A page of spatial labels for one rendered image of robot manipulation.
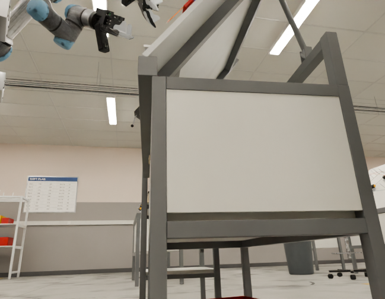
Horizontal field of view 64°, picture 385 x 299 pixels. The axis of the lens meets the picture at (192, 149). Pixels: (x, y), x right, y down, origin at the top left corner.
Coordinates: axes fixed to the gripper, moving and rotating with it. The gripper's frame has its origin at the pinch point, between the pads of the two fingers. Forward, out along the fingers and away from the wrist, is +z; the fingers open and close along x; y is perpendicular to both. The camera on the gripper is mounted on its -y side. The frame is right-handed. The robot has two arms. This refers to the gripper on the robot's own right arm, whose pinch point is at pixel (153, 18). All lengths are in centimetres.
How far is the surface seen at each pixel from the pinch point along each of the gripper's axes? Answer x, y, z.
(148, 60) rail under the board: -23, -25, 38
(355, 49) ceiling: 200, 408, -50
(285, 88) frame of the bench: -26, 7, 63
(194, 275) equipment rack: 104, -10, 99
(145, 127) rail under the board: 14.1, -22.2, 39.1
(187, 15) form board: -26.6, -6.6, 27.9
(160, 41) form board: -24.5, -18.6, 33.4
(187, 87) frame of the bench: -23, -19, 50
